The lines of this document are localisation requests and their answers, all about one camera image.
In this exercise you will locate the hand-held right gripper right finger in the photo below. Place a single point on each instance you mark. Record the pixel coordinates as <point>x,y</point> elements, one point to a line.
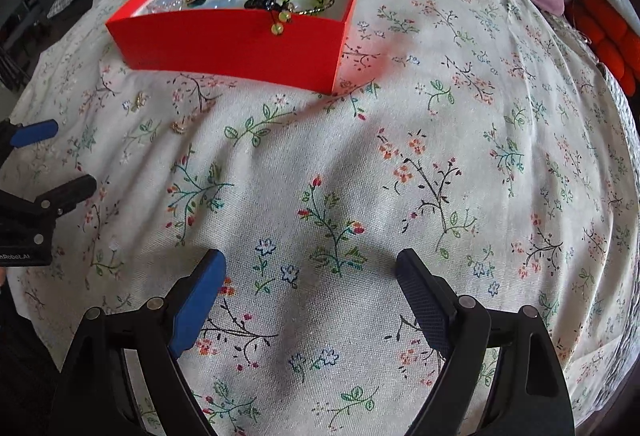
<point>425,311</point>

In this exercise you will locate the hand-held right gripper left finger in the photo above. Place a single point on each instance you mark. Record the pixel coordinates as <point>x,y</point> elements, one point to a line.
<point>197,306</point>

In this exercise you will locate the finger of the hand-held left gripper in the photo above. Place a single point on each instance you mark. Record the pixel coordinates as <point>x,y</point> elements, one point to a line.
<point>35,133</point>
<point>70,191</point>

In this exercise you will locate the small gold earring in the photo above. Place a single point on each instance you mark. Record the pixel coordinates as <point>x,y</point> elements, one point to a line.
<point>137,102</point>
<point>179,126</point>

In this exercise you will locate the red cardboard box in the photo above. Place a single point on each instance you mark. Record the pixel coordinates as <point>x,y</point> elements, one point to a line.
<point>225,46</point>

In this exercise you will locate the black tripod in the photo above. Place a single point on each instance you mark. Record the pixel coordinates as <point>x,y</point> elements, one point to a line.
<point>30,16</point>

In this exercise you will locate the floral bedsheet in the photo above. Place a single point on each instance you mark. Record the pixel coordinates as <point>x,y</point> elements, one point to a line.
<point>350,166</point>

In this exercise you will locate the orange knit cushion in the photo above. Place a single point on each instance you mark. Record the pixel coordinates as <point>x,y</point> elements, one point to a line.
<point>607,41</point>

